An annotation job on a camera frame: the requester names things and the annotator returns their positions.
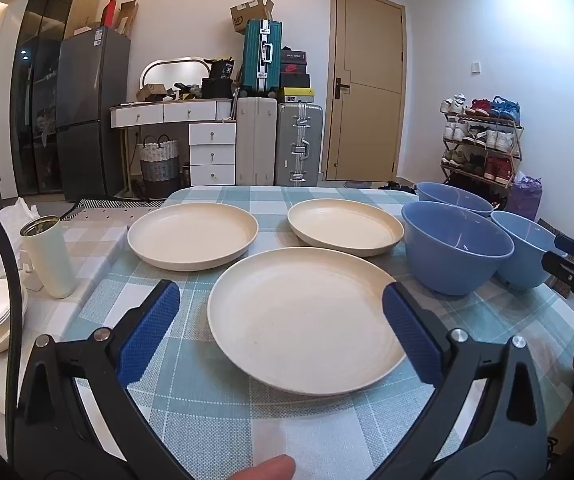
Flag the silver suitcase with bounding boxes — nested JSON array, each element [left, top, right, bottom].
[[274, 102, 324, 187]]

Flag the arched vanity mirror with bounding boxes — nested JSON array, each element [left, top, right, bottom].
[[139, 57, 211, 103]]

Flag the yellow shoe box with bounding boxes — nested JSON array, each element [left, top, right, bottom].
[[283, 86, 315, 106]]

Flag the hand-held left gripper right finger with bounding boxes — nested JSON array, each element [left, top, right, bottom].
[[381, 281, 553, 480]]

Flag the black storage box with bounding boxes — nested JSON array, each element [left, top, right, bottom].
[[201, 77, 233, 100]]

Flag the blue bowl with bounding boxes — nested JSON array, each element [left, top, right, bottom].
[[415, 182, 495, 218], [401, 201, 515, 296], [490, 210, 565, 292]]

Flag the woven laundry basket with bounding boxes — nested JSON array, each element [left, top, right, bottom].
[[137, 135, 181, 200]]

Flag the white drawer cabinet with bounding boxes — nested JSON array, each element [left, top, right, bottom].
[[189, 121, 238, 187]]

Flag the purple bag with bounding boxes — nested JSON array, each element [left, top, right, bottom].
[[504, 176, 543, 221]]

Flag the white vanity desk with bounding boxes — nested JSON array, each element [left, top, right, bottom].
[[110, 99, 238, 197]]

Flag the white plastic bag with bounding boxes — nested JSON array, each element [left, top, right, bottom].
[[0, 197, 42, 293]]

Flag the teal suitcase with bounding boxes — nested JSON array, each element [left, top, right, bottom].
[[241, 19, 284, 98]]

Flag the small open cardboard box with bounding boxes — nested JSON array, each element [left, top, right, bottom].
[[136, 83, 166, 102]]

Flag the metal shoe rack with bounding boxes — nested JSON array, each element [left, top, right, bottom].
[[440, 110, 525, 196]]

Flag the scattered loose shoes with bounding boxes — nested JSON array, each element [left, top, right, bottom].
[[378, 180, 418, 194]]

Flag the tan wooden door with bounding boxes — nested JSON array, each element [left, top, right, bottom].
[[323, 0, 408, 183]]

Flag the dark glass cabinet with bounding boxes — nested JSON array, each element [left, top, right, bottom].
[[11, 0, 105, 198]]

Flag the person's left hand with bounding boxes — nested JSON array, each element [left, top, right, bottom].
[[226, 454, 297, 480]]

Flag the printed cardboard box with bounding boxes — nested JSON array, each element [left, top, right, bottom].
[[550, 395, 574, 458]]

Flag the cream round plate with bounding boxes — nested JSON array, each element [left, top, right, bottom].
[[287, 198, 405, 258], [207, 247, 410, 396], [127, 202, 259, 272]]

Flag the black paper bag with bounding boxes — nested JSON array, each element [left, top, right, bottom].
[[203, 57, 240, 81]]

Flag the beige suitcase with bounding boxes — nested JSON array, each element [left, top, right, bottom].
[[236, 96, 279, 187]]

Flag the flat cardboard pieces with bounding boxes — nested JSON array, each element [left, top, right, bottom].
[[117, 0, 139, 38]]

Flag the shoe rack with shoes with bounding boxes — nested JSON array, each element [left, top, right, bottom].
[[440, 94, 523, 183]]

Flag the dark grey refrigerator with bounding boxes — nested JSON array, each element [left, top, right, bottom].
[[57, 26, 132, 202]]

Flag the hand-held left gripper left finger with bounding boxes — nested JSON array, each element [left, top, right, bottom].
[[14, 280, 194, 480]]

